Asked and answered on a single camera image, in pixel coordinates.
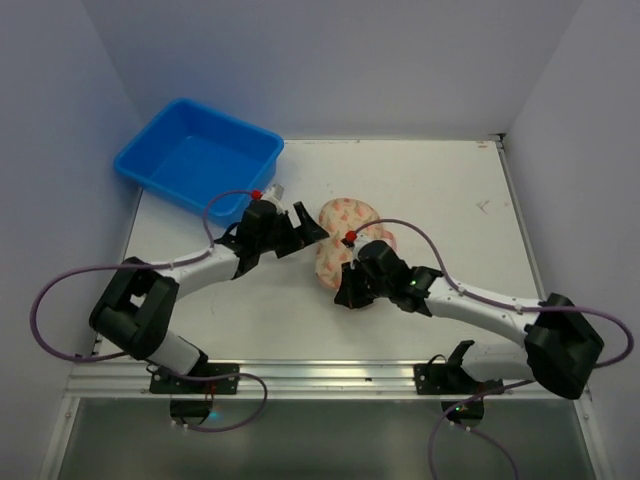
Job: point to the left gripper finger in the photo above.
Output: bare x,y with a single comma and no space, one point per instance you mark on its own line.
288,241
308,232

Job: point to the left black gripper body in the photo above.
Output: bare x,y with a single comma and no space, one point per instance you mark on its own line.
288,235

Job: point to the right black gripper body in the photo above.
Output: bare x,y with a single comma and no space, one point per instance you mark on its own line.
355,282

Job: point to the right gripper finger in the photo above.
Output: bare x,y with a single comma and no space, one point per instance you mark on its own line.
349,273
365,292

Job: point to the floral pink laundry bag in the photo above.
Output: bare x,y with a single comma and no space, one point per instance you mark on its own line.
337,217

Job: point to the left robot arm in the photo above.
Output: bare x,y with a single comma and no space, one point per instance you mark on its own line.
135,310

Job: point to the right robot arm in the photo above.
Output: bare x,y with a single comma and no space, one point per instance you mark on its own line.
547,341

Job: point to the blue plastic bin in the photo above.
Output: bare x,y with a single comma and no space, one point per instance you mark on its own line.
189,153

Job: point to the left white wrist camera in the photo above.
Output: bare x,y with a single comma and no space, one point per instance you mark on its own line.
272,194

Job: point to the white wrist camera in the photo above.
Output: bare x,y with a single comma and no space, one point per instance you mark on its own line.
355,240
272,194

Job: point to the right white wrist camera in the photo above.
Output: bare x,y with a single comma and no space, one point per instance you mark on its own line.
355,240

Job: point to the right black base bracket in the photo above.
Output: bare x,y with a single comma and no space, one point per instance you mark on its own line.
444,376

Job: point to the black base bracket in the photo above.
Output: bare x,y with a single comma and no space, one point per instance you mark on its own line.
192,402
444,376

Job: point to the left black base bracket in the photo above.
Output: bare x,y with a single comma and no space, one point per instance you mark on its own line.
192,402

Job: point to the aluminium mounting rail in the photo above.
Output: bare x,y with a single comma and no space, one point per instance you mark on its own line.
285,380

